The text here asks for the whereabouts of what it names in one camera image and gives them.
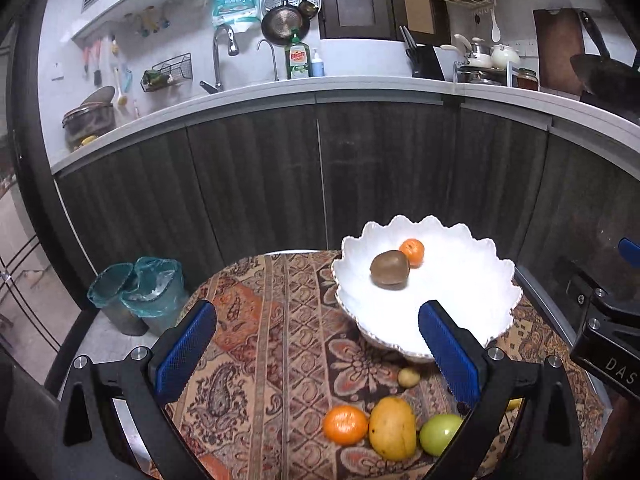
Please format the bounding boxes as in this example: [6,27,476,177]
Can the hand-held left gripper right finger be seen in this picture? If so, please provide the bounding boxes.
[417,300,586,480]

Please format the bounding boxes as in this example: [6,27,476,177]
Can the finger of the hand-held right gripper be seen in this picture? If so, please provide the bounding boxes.
[556,257,640,345]
[618,237,640,270]

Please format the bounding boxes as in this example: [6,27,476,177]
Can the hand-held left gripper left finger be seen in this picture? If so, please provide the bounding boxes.
[52,299,218,480]

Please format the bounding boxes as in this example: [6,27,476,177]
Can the white scalloped bowl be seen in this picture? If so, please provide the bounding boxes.
[330,215,523,365]

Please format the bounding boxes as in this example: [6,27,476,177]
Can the green apple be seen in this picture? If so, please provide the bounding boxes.
[419,413,466,457]

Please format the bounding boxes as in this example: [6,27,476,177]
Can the yellow mango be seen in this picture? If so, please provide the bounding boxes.
[368,396,417,462]

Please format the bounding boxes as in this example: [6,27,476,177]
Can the large orange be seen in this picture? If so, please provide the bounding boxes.
[322,405,370,447]

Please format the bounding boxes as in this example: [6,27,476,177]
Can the grey trash bin teal bag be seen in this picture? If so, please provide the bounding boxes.
[87,262,148,337]
[120,256,190,336]

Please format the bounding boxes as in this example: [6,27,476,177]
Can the patterned tablecloth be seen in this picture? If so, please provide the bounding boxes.
[165,250,613,480]

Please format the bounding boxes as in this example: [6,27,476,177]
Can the brown kiwi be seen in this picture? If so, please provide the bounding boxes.
[370,250,411,291]

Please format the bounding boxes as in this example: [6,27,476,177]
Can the small tangerine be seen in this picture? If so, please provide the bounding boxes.
[399,238,426,268]

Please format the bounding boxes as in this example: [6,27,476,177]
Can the black wok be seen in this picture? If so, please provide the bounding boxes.
[570,12,640,122]

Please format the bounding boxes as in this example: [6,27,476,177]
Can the dark wood kitchen cabinet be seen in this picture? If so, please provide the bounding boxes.
[52,87,640,321]

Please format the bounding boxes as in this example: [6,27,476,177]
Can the brown cutting board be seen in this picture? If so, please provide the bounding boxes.
[532,7,588,96]

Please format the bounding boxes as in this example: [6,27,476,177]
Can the steel pot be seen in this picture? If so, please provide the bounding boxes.
[457,65,506,86]

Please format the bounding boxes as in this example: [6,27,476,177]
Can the white teapot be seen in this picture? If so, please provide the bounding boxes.
[490,44,517,68]

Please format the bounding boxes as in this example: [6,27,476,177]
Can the stacked dark pots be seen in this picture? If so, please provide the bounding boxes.
[62,86,117,148]

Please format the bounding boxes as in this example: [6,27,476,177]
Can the white dish brush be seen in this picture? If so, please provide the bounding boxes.
[114,66,131,107]

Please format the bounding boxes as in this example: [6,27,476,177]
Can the black knife block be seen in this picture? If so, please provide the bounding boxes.
[398,25,446,81]

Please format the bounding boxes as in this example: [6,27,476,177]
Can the white kitchen countertop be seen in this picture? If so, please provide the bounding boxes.
[50,76,640,181]

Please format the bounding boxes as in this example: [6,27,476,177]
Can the tall chrome faucet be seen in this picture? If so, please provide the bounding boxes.
[200,24,240,95]

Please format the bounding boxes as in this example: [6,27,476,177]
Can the small curved faucet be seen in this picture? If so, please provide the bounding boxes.
[256,39,280,82]

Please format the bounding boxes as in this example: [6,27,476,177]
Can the green dish soap bottle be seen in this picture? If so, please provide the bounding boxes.
[285,30,312,80]

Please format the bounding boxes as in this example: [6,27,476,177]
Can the hanging frying pan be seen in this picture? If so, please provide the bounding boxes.
[261,5,303,41]

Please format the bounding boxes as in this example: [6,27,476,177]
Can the paper towel pack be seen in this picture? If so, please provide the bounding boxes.
[211,0,262,28]

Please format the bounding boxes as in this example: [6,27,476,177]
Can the black wire basket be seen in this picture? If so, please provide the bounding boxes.
[141,52,192,93]

